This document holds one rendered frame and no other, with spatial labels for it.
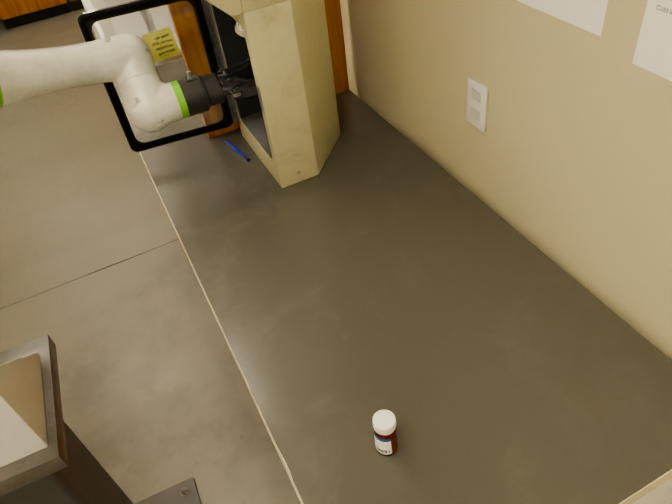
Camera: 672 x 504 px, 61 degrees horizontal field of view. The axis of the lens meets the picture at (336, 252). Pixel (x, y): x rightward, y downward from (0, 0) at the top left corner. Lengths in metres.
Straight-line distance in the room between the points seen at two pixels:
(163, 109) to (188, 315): 1.33
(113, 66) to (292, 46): 0.41
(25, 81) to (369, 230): 0.81
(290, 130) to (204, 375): 1.22
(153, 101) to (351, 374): 0.79
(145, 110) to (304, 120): 0.38
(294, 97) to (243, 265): 0.43
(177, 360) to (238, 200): 1.08
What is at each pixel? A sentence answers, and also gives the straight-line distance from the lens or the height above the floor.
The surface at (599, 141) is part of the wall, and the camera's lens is 1.16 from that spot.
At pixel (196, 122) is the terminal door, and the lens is 1.76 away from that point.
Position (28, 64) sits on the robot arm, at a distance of 1.42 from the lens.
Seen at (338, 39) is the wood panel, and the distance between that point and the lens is 1.90.
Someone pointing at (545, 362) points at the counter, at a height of 0.94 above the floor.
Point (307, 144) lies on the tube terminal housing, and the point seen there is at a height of 1.04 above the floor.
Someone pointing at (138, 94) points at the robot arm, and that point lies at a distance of 1.48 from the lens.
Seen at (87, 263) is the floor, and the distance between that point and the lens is 3.11.
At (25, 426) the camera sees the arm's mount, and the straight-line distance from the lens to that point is 1.18.
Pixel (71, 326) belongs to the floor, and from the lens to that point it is 2.84.
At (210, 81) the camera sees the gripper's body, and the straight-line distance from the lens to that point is 1.50.
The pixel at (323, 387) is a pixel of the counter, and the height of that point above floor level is 0.94.
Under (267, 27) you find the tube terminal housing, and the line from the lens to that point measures 1.37.
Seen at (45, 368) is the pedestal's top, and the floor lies 0.94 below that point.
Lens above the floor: 1.87
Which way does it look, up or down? 43 degrees down
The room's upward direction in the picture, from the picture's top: 9 degrees counter-clockwise
